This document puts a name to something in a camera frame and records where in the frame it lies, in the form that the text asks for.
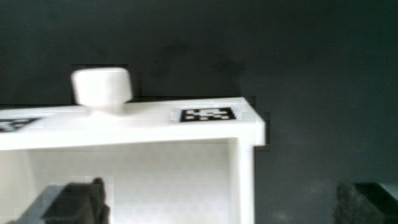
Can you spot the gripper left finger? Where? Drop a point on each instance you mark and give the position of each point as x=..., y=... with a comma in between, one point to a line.
x=79, y=206

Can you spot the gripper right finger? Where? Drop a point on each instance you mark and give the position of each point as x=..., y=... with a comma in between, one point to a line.
x=367, y=203

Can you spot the white front drawer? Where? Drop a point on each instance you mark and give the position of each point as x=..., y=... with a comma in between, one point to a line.
x=168, y=149

